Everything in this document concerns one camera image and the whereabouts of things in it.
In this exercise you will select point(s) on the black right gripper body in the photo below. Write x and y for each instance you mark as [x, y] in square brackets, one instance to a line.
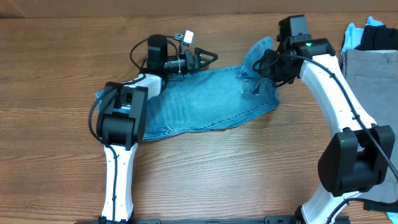
[267, 64]

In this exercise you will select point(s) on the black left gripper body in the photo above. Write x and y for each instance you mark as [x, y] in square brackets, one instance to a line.
[191, 67]

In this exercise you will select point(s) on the blue denim jeans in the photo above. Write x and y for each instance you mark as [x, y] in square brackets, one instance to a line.
[215, 99]

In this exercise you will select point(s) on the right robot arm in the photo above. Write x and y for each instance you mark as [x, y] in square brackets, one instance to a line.
[359, 153]

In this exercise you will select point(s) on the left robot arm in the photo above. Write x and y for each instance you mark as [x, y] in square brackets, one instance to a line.
[122, 108]

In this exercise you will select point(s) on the light blue garment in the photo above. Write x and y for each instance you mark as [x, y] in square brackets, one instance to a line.
[353, 34]

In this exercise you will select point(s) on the grey trousers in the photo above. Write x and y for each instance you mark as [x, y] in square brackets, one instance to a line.
[372, 77]

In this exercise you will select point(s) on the black garment with white print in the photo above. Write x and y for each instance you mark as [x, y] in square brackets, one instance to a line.
[378, 38]

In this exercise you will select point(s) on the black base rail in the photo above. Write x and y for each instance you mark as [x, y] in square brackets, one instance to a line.
[217, 221]

